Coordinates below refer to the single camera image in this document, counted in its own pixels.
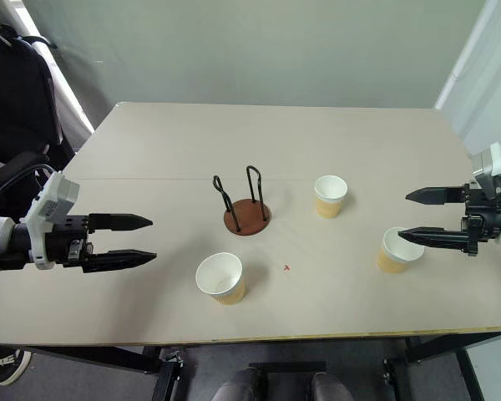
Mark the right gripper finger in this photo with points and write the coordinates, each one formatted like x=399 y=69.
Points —
x=438 y=195
x=438 y=237

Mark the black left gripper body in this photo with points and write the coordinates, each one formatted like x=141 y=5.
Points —
x=67 y=242

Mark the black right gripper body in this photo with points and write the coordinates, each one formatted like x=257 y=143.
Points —
x=486 y=221

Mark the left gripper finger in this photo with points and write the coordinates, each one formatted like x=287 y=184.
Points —
x=121 y=260
x=117 y=222

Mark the tan paper cup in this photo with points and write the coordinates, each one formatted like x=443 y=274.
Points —
x=326 y=206
x=390 y=263
x=229 y=294

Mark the black and white sneaker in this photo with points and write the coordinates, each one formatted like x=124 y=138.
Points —
x=10 y=365

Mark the black office chair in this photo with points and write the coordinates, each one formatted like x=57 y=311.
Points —
x=16 y=83

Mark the dark grey rounded shape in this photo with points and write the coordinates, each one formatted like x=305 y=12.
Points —
x=236 y=386
x=332 y=387

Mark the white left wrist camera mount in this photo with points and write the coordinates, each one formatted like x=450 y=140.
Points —
x=52 y=200

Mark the black metal table frame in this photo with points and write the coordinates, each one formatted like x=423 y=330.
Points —
x=108 y=359

